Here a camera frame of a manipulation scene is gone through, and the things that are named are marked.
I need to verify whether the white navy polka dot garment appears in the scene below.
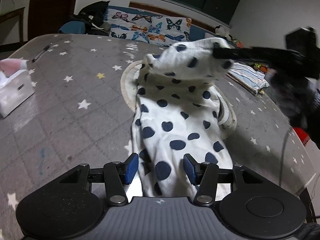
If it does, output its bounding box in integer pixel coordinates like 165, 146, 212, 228
131, 37, 233, 198

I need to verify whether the black bag on sofa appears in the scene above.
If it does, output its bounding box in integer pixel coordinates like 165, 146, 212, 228
72, 1, 111, 36

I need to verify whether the dark wooden shelf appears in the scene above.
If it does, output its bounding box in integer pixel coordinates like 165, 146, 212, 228
1, 7, 25, 45

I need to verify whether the butterfly pattern cushion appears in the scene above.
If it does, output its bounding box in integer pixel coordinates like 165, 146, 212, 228
106, 9, 192, 47

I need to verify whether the grey star pattern table mat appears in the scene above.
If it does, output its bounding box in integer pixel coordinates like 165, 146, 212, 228
1, 34, 317, 239

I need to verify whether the right gloved hand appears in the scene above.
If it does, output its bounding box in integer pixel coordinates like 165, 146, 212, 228
271, 72, 319, 138

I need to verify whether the round black induction cooktop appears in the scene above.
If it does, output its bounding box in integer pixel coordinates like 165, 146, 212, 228
120, 61, 237, 140

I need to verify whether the striped folded blanket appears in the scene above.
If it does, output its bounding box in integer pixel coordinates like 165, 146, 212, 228
227, 62, 270, 95

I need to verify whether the black pen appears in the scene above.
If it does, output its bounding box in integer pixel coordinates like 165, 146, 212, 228
31, 42, 53, 63

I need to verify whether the red plastic stool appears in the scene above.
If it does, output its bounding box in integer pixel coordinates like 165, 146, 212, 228
293, 127, 310, 146

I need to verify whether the blue sofa bench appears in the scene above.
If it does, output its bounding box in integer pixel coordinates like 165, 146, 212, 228
59, 5, 216, 41

